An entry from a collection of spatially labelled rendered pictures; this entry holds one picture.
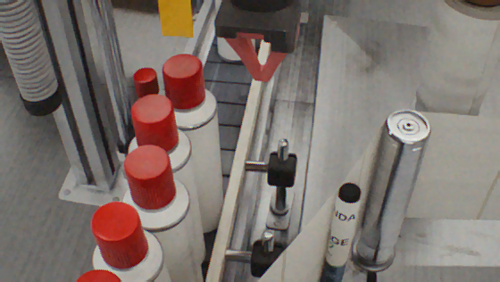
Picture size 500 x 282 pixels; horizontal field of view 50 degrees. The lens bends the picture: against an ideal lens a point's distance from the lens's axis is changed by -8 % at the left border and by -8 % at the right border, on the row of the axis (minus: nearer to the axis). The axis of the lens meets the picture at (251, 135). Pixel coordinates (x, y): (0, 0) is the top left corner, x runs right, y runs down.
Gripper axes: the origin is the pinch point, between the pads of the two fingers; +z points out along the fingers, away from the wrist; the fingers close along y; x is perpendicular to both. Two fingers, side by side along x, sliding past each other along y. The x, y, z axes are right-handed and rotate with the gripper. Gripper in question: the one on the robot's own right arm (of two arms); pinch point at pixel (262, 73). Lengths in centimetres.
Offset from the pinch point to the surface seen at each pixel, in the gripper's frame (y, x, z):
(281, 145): -2.8, -2.5, 6.8
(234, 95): 10.8, 5.1, 13.7
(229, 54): 17.2, 6.8, 12.3
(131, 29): 29.7, 26.0, 18.9
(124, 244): -24.6, 4.9, -6.4
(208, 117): -9.1, 3.1, -2.5
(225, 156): 0.7, 4.2, 13.6
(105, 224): -23.7, 6.4, -7.0
